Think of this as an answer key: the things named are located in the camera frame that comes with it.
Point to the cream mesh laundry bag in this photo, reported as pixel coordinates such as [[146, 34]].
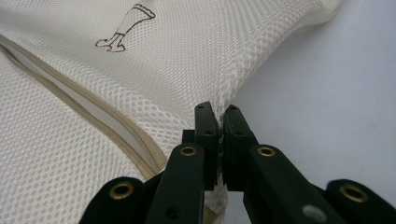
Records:
[[186, 62]]

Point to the white table mat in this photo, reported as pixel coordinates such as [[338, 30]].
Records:
[[327, 109]]

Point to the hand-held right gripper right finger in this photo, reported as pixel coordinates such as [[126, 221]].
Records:
[[267, 180]]

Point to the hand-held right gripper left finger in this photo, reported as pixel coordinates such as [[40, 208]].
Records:
[[183, 174]]

